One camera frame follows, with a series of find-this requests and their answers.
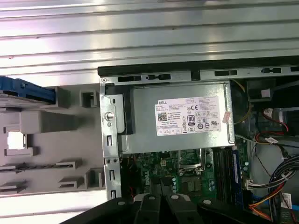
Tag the black open PC case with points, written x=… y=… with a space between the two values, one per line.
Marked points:
x=109 y=144

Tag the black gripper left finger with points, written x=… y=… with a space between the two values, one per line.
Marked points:
x=154 y=210

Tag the hard disk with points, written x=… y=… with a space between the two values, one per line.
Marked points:
x=35 y=92

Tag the metal CPU socket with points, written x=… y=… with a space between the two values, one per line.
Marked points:
x=191 y=163

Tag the chipset heat sink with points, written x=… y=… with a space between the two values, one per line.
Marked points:
x=191 y=185

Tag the metal drive cage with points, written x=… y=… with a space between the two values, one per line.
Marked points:
x=261 y=88

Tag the grey metal power supply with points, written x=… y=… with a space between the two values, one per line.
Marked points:
x=144 y=130

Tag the grey plastic parts rack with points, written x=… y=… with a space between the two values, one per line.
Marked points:
x=46 y=144

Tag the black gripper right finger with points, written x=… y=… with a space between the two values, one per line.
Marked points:
x=177 y=210

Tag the blue RAM stick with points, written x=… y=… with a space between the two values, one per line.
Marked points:
x=237 y=177

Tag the green motherboard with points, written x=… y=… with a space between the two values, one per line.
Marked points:
x=158 y=172

